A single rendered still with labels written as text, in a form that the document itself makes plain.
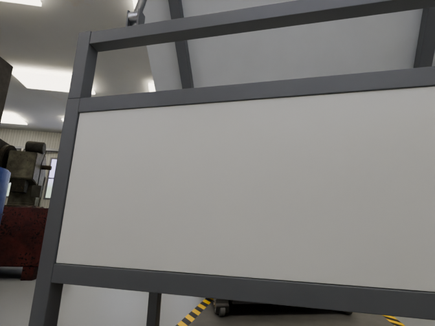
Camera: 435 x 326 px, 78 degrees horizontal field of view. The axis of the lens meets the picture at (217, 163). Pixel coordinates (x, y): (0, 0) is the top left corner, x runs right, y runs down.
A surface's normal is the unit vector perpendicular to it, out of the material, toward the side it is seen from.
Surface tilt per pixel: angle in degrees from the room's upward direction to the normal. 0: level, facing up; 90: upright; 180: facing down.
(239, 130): 90
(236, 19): 90
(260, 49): 127
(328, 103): 90
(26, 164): 92
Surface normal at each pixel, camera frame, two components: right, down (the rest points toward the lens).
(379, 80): -0.23, -0.22
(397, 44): -0.20, 0.40
